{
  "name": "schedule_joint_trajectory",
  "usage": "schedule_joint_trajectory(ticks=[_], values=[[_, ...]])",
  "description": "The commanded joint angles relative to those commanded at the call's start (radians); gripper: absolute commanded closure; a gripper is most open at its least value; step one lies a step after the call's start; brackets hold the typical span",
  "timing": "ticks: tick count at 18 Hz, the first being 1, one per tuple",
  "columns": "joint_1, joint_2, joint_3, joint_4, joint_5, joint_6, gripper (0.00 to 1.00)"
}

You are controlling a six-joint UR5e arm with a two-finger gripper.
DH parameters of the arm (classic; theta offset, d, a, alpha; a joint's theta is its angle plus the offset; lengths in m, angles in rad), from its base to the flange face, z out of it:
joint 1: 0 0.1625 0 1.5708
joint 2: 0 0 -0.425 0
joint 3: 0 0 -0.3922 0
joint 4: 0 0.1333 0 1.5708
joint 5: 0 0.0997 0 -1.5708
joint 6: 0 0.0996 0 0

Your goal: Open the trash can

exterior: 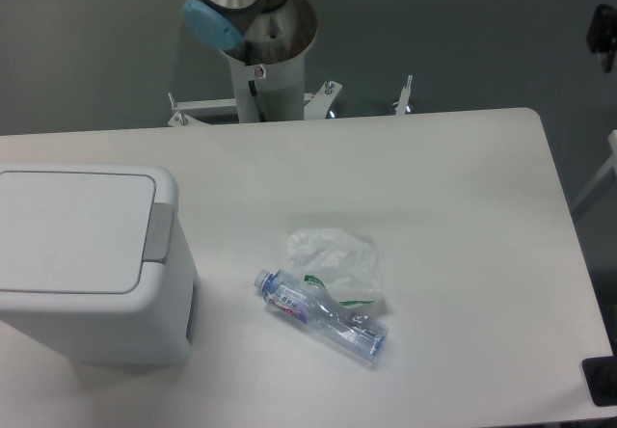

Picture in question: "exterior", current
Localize crumpled clear plastic bag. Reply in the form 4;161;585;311
286;228;385;308

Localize white push-lid trash can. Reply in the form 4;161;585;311
1;162;199;365

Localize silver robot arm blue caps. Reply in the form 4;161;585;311
182;0;616;88

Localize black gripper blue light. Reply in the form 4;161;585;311
586;4;616;72

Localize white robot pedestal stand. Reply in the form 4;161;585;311
166;37;416;128

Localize black clamp at table corner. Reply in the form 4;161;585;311
582;356;616;407

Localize white frame at right edge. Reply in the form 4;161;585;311
570;130;616;221

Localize crushed clear plastic bottle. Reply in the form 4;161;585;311
255;270;389;364

